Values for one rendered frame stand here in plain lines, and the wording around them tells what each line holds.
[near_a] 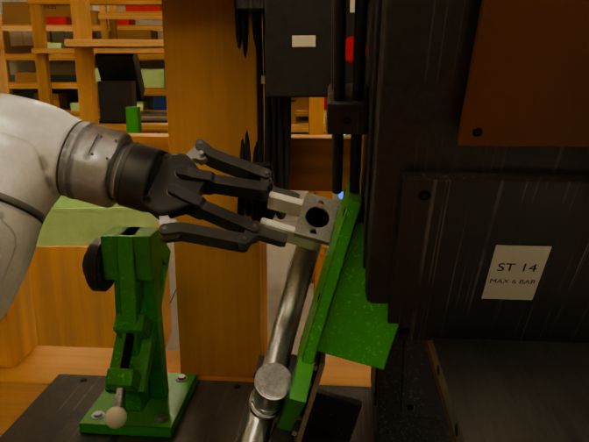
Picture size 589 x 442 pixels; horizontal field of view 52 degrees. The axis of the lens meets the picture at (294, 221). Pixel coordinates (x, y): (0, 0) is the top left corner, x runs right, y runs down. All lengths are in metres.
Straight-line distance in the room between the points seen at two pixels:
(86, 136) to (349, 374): 0.61
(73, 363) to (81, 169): 0.55
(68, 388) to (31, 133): 0.47
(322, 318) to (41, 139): 0.35
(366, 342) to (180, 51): 0.53
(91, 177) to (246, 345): 0.46
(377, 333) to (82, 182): 0.35
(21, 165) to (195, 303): 0.42
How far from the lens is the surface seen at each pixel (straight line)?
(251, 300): 0.99
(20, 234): 0.70
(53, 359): 1.19
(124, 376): 0.85
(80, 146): 0.69
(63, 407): 1.00
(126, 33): 7.79
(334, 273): 0.57
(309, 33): 0.81
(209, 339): 1.03
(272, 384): 0.62
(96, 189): 0.69
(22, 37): 11.38
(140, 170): 0.68
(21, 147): 0.70
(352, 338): 0.61
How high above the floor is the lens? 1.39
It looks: 14 degrees down
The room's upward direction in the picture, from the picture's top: straight up
